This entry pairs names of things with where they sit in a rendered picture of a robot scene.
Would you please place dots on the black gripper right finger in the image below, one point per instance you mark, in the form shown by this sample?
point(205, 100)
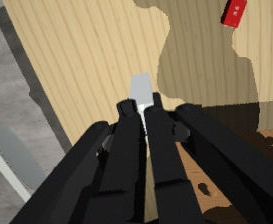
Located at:
point(240, 171)

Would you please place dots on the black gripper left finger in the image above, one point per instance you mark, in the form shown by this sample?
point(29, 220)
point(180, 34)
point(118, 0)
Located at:
point(119, 196)

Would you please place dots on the red nine-volt battery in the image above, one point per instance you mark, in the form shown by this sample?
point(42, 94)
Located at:
point(233, 12)

